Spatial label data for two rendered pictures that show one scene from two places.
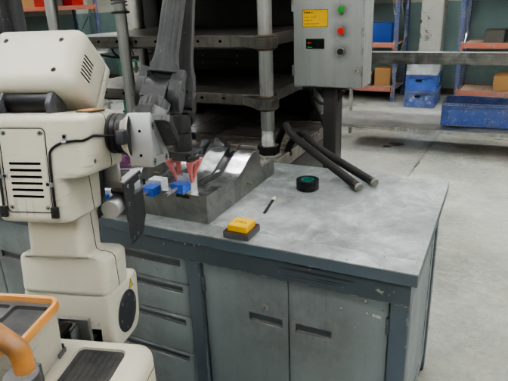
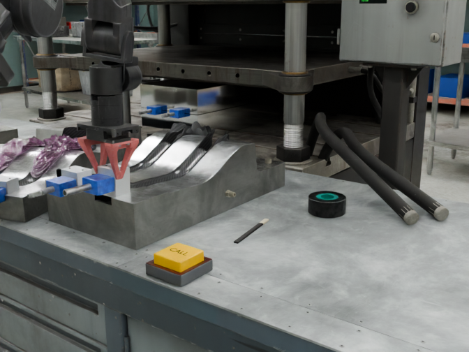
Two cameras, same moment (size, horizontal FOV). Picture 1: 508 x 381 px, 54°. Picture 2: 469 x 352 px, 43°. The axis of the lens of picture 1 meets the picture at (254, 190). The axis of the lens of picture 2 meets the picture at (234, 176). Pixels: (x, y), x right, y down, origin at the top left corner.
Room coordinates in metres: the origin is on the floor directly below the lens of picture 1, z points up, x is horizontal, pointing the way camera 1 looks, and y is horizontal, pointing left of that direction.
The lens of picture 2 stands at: (0.43, -0.22, 1.23)
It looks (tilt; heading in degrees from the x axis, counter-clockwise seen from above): 16 degrees down; 11
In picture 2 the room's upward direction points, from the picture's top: straight up
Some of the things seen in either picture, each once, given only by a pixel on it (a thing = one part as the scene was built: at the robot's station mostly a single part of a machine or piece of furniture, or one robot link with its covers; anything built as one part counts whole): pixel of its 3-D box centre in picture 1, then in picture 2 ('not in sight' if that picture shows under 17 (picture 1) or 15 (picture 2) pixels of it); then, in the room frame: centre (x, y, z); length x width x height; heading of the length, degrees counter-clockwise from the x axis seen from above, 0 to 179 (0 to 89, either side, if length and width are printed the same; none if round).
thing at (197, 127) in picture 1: (198, 114); (213, 102); (2.62, 0.28, 0.87); 0.50 x 0.27 x 0.17; 153
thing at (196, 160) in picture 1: (187, 167); (113, 153); (1.43, 0.20, 0.97); 0.07 x 0.07 x 0.09; 64
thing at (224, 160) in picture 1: (205, 160); (167, 152); (1.65, 0.16, 0.92); 0.35 x 0.16 x 0.09; 153
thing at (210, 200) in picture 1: (211, 173); (176, 173); (1.66, 0.15, 0.87); 0.50 x 0.26 x 0.14; 153
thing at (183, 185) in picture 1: (178, 187); (93, 185); (1.40, 0.22, 0.91); 0.13 x 0.05 x 0.05; 154
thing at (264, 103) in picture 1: (199, 95); (220, 77); (2.71, 0.27, 0.96); 1.29 x 0.83 x 0.18; 63
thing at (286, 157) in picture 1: (199, 131); (217, 126); (2.72, 0.29, 0.76); 1.30 x 0.84 x 0.07; 63
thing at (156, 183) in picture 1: (149, 191); (57, 187); (1.45, 0.32, 0.89); 0.13 x 0.05 x 0.05; 153
